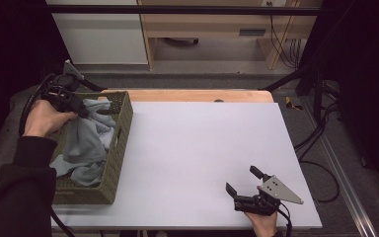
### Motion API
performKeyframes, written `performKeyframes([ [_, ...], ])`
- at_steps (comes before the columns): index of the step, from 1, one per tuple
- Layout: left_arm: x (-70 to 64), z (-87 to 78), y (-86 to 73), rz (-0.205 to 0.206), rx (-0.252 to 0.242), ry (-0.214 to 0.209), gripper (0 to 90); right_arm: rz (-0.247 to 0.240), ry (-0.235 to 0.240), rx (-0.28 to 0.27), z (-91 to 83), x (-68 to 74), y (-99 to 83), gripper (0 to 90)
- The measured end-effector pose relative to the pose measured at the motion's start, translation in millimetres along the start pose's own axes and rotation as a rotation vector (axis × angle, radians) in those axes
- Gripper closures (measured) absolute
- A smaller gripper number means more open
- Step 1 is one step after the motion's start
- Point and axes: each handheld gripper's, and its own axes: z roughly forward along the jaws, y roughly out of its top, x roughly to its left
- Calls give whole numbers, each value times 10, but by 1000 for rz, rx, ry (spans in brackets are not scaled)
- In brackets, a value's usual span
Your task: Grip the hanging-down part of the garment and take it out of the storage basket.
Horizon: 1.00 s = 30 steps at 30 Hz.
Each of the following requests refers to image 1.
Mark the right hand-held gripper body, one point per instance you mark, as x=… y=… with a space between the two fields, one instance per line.
x=265 y=196

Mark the yellow and black tool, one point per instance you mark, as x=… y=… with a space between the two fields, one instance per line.
x=291 y=104

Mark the olive green plastic basket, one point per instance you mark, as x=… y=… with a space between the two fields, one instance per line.
x=118 y=144

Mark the black curtain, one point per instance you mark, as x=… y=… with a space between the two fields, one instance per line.
x=13 y=42
x=362 y=82

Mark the person's left hand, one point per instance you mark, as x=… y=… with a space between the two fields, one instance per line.
x=43 y=118

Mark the light wooden desk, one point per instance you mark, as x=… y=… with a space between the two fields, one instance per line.
x=210 y=23

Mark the person's right hand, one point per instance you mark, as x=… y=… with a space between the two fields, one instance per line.
x=264 y=223

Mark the grey cloth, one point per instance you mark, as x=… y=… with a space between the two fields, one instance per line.
x=85 y=144

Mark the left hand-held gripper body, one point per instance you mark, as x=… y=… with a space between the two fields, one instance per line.
x=65 y=85

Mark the metal floor rail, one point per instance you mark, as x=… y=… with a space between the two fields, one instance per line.
x=342 y=177

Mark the black metal stand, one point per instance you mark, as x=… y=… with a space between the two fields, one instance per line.
x=309 y=79

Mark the white cabinet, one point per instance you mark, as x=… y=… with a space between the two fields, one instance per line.
x=102 y=33

